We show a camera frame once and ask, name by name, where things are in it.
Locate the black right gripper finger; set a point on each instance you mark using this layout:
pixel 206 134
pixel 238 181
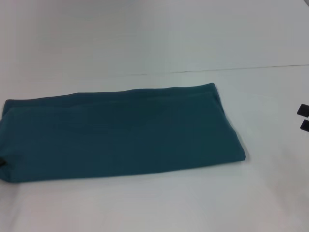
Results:
pixel 303 109
pixel 305 125

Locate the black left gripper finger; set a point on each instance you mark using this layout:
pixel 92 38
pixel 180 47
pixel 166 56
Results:
pixel 2 162

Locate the teal blue t-shirt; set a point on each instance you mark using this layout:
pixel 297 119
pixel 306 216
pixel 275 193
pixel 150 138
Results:
pixel 120 135

